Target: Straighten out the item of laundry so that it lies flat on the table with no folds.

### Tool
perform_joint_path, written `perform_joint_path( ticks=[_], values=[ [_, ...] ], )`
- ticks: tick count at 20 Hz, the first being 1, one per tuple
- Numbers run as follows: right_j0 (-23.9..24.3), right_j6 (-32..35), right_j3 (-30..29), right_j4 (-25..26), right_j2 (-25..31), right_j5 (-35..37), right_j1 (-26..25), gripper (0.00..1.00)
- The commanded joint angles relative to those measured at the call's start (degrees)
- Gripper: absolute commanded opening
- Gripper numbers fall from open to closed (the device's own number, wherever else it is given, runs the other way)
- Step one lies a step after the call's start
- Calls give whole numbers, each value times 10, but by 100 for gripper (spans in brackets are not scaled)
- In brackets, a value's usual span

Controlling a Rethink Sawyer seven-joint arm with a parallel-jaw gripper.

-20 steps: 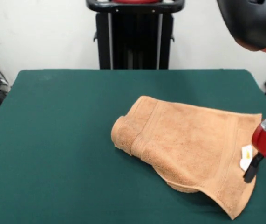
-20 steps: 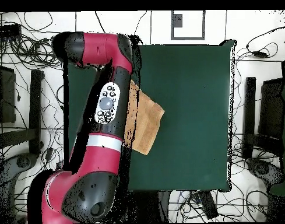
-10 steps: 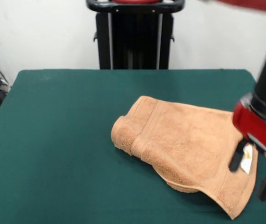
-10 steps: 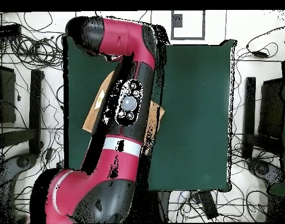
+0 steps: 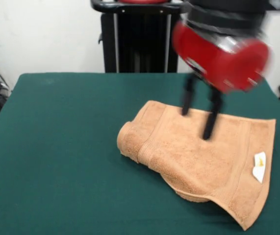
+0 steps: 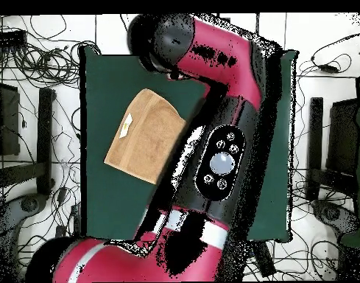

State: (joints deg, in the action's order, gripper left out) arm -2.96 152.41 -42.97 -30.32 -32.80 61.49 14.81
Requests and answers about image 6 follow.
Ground dark green table cloth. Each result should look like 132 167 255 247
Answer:
79 45 300 244

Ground dark wheeled stand foot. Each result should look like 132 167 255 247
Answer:
311 199 360 240
0 192 49 282

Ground grey square floor frame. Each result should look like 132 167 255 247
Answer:
215 13 261 38

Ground black flat panel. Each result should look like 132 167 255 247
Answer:
0 81 21 156
325 98 360 178

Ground tangled black cables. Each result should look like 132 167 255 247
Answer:
0 14 102 89

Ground tan terry towel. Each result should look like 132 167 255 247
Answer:
103 88 188 186

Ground long black power strip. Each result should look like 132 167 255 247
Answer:
71 203 84 238

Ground black metal stand base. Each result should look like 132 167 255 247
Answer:
0 87 57 197
305 97 360 202

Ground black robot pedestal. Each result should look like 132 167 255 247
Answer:
250 240 277 279

